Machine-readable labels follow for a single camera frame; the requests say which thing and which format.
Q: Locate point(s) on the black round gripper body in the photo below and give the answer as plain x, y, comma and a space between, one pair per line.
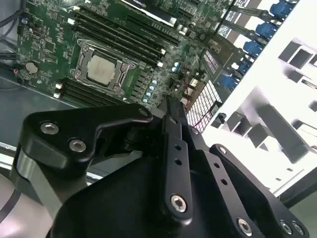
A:
119, 210

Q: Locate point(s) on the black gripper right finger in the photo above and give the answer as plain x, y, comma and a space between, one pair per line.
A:
230, 188

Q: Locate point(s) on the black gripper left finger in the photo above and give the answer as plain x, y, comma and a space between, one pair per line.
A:
57, 143

